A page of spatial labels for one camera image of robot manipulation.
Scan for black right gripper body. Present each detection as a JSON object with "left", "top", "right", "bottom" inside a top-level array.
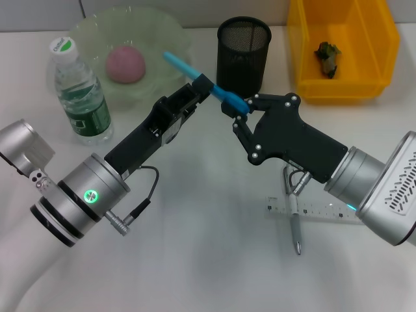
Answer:
[{"left": 250, "top": 94, "right": 348, "bottom": 185}]

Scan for green plastic wrapper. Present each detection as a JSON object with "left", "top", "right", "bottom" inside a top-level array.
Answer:
[{"left": 313, "top": 41, "right": 344, "bottom": 79}]

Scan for clear bottle green label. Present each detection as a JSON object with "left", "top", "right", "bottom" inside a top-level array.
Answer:
[{"left": 48, "top": 36, "right": 114, "bottom": 146}]

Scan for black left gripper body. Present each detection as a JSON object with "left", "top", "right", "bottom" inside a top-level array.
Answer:
[{"left": 103, "top": 87, "right": 193, "bottom": 180}]

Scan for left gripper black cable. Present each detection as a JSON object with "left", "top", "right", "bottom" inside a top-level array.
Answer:
[{"left": 105, "top": 166, "right": 160, "bottom": 237}]

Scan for silver pen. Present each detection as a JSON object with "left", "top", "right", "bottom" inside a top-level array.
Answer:
[{"left": 284, "top": 165, "right": 304, "bottom": 256}]

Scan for blue scissors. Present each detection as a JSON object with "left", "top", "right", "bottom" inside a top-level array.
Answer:
[{"left": 163, "top": 51, "right": 252, "bottom": 115}]

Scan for pink peach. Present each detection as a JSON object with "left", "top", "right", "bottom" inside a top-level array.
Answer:
[{"left": 105, "top": 45, "right": 146, "bottom": 85}]

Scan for translucent green fruit plate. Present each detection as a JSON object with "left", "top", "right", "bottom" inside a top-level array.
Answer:
[{"left": 70, "top": 6, "right": 192, "bottom": 110}]

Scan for yellow plastic bin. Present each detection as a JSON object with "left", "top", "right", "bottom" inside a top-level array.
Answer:
[{"left": 286, "top": 0, "right": 400, "bottom": 105}]

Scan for clear plastic ruler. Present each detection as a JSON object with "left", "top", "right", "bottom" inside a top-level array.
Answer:
[{"left": 265, "top": 196, "right": 363, "bottom": 226}]

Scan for black mesh pen holder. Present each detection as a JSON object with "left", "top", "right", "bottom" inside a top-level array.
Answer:
[{"left": 216, "top": 16, "right": 272, "bottom": 99}]

